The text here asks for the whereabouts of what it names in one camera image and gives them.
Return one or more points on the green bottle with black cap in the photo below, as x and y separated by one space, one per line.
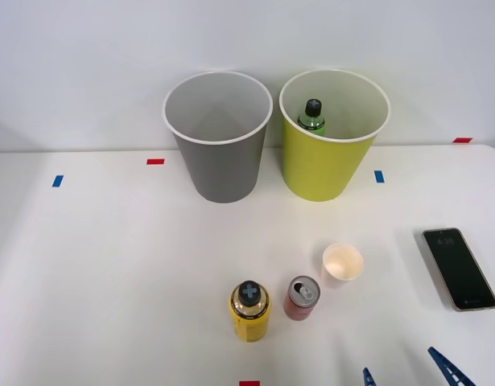
312 120

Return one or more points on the white paper cup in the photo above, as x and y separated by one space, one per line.
340 265

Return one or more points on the grey plastic waste bin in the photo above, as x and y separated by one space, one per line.
223 169

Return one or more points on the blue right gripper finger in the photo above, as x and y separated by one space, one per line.
448 369
368 378

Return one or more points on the yellow-green plastic waste bin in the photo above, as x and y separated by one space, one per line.
319 169

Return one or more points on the black smartphone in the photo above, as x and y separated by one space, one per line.
458 268

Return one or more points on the red drink can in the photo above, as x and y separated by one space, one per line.
301 299

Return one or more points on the yellow bottle with black cap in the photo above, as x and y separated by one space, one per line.
250 317

